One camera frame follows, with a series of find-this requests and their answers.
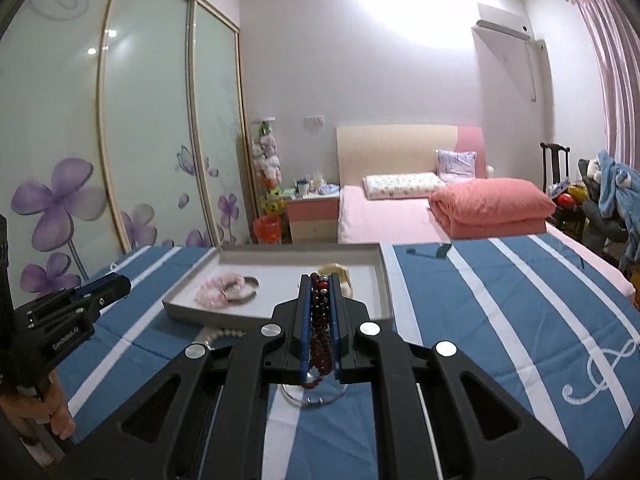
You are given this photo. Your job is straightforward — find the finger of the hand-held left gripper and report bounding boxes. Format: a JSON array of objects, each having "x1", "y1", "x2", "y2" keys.
[{"x1": 65, "y1": 274, "x2": 132, "y2": 317}]

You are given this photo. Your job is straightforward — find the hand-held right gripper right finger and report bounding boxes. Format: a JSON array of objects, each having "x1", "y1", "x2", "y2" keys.
[{"x1": 329, "y1": 269, "x2": 586, "y2": 480}]

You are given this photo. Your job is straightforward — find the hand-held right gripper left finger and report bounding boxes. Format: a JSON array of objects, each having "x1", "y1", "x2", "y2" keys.
[{"x1": 72, "y1": 274, "x2": 313, "y2": 480}]

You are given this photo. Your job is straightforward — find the dark red bead bracelet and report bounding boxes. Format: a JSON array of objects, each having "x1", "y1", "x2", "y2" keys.
[{"x1": 306, "y1": 272, "x2": 335, "y2": 391}]

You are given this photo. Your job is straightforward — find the grey shallow cardboard tray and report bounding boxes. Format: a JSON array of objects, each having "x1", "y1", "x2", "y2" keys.
[{"x1": 161, "y1": 243, "x2": 396, "y2": 322}]

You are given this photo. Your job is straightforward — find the yellow wrist band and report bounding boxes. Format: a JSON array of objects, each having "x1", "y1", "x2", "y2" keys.
[{"x1": 317, "y1": 262, "x2": 353, "y2": 298}]

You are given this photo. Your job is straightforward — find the dark grey bangle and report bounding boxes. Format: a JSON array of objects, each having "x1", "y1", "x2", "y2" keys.
[{"x1": 222, "y1": 275, "x2": 261, "y2": 306}]

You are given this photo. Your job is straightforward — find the pink bead flower bracelet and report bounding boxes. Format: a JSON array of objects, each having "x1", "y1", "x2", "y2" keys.
[{"x1": 197, "y1": 271, "x2": 246, "y2": 308}]

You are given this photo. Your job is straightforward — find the person's left hand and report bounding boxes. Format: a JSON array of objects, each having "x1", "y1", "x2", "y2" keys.
[{"x1": 0, "y1": 377, "x2": 77, "y2": 436}]

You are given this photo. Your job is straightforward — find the thin clear bangle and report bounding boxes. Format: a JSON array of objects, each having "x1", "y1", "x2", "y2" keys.
[{"x1": 281, "y1": 382, "x2": 347, "y2": 408}]

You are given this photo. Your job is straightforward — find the pink beige nightstand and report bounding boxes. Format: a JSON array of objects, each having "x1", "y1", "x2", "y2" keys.
[{"x1": 284, "y1": 191, "x2": 342, "y2": 243}]

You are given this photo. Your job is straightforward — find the pink bed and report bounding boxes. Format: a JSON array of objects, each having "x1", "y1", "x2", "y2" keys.
[{"x1": 337, "y1": 185, "x2": 636, "y2": 306}]

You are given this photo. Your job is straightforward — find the white patterned pillow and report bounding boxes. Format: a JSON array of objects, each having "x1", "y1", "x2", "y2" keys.
[{"x1": 362, "y1": 172, "x2": 446, "y2": 200}]

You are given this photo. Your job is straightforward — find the flower print sliding wardrobe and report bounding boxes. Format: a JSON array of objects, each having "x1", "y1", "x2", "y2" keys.
[{"x1": 0, "y1": 0, "x2": 251, "y2": 311}]

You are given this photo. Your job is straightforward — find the clear tube of plush toys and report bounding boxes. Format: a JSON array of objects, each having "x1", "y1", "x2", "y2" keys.
[{"x1": 252, "y1": 119, "x2": 283, "y2": 246}]

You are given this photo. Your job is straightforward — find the blue white striped cloth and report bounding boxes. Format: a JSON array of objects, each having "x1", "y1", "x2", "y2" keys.
[{"x1": 50, "y1": 232, "x2": 640, "y2": 480}]

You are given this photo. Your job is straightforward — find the beige pink headboard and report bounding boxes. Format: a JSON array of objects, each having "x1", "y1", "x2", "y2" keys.
[{"x1": 336, "y1": 125, "x2": 486, "y2": 187}]

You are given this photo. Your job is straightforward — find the folded coral quilt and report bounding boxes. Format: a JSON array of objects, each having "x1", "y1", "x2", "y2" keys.
[{"x1": 427, "y1": 178, "x2": 556, "y2": 238}]

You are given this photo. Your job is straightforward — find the purple patterned pillow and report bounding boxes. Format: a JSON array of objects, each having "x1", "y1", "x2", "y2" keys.
[{"x1": 435, "y1": 149, "x2": 477, "y2": 181}]

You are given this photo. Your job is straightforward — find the dark wooden chair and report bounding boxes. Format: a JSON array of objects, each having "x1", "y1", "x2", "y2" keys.
[{"x1": 540, "y1": 142, "x2": 571, "y2": 196}]

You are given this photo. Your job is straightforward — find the blue plush garment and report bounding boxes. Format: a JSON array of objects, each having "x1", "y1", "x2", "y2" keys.
[{"x1": 595, "y1": 151, "x2": 640, "y2": 271}]

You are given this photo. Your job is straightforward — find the white air conditioner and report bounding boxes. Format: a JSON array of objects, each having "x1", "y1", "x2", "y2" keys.
[{"x1": 472, "y1": 2, "x2": 532, "y2": 41}]

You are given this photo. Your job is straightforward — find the pink curtain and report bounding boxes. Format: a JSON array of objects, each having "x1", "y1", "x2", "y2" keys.
[{"x1": 575, "y1": 0, "x2": 640, "y2": 171}]

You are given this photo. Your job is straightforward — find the white pearl bracelet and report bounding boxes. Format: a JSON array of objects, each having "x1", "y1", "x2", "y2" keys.
[{"x1": 195, "y1": 327, "x2": 246, "y2": 351}]

